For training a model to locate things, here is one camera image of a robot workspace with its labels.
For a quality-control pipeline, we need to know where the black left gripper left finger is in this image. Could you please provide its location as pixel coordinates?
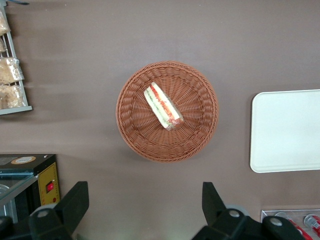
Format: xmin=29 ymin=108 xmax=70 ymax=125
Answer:
xmin=28 ymin=181 xmax=90 ymax=240

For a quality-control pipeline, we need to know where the triangle sandwich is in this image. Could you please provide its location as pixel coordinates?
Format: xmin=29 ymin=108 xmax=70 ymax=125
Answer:
xmin=142 ymin=81 xmax=185 ymax=131

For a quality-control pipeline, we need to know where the small blue object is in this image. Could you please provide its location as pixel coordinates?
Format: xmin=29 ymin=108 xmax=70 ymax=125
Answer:
xmin=4 ymin=0 xmax=30 ymax=6

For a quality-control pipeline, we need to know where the red cola bottle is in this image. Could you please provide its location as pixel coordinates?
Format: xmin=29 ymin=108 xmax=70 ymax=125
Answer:
xmin=274 ymin=211 xmax=312 ymax=240
xmin=303 ymin=213 xmax=320 ymax=230

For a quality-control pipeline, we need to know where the clear acrylic bottle rack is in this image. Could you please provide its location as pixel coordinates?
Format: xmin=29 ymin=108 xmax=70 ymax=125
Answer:
xmin=260 ymin=209 xmax=320 ymax=240

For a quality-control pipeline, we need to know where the grey metal snack rack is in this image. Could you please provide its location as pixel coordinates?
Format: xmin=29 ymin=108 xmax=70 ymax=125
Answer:
xmin=0 ymin=4 xmax=34 ymax=116

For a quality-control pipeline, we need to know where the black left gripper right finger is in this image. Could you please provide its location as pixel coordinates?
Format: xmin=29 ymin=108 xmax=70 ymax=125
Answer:
xmin=191 ymin=181 xmax=266 ymax=240

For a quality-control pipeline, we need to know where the brown round wicker basket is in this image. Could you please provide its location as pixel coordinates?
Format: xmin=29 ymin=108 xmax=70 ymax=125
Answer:
xmin=115 ymin=60 xmax=220 ymax=165

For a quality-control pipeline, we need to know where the clear bagged rice snack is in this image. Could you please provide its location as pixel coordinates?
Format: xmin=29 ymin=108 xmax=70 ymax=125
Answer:
xmin=0 ymin=84 xmax=26 ymax=110
xmin=0 ymin=11 xmax=12 ymax=36
xmin=0 ymin=57 xmax=25 ymax=85

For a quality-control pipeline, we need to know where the black food warmer cabinet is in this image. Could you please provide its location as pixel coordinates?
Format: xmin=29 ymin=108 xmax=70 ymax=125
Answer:
xmin=0 ymin=154 xmax=61 ymax=224

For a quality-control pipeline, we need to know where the beige plastic serving tray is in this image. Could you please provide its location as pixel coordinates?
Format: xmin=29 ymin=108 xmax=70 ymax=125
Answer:
xmin=249 ymin=89 xmax=320 ymax=174

